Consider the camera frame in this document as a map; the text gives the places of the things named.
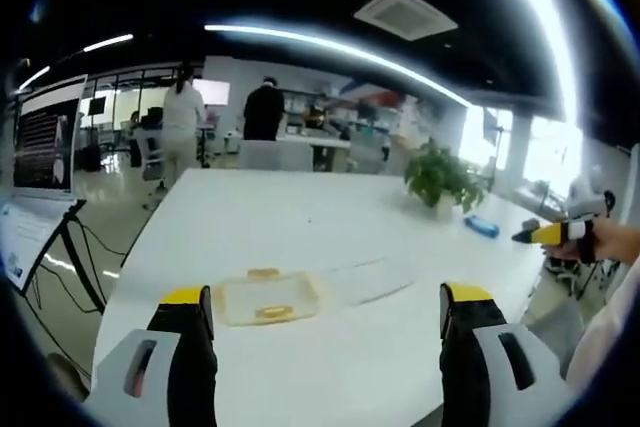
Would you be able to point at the black stand legs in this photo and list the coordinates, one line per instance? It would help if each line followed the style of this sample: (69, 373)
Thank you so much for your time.
(82, 262)

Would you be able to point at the white printed board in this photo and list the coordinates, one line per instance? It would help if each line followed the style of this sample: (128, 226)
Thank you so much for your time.
(27, 232)

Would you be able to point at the yellow plastic buckle part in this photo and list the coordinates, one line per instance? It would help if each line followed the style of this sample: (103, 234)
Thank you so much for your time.
(262, 273)
(273, 310)

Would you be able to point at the grey chair back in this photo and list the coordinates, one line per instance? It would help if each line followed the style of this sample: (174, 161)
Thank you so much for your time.
(275, 154)

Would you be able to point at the blue packet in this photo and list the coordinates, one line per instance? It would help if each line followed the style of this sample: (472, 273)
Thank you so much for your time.
(481, 225)

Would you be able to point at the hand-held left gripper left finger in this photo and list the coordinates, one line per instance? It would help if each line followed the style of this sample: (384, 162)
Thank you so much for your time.
(187, 347)

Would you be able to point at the brown round object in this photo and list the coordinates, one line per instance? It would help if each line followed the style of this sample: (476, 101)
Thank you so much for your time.
(65, 374)

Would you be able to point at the ceiling air conditioner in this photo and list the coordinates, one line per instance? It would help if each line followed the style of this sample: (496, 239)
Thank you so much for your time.
(406, 13)

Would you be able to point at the office chair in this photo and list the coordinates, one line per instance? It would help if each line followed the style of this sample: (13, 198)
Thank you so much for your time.
(149, 152)

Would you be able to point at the person's right hand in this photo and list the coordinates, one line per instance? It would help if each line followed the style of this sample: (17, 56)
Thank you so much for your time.
(615, 242)

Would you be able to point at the long ceiling light strip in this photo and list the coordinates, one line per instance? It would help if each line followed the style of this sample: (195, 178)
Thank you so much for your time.
(350, 54)

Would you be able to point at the display screen on stand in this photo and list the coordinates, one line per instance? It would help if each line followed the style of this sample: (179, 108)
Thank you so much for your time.
(45, 142)

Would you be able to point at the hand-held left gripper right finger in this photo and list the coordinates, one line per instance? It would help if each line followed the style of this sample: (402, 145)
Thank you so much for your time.
(462, 347)

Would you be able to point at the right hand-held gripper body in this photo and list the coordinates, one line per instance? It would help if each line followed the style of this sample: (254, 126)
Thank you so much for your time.
(582, 229)

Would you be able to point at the clear plastic sheet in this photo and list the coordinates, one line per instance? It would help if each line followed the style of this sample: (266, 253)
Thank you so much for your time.
(370, 279)

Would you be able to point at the green potted plant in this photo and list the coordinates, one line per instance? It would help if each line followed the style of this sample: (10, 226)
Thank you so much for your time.
(440, 172)

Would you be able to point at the short ceiling light strip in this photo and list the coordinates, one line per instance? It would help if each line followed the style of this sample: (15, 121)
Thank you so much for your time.
(107, 42)

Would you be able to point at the clear plastic tray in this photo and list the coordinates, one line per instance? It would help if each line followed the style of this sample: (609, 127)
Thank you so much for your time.
(235, 297)

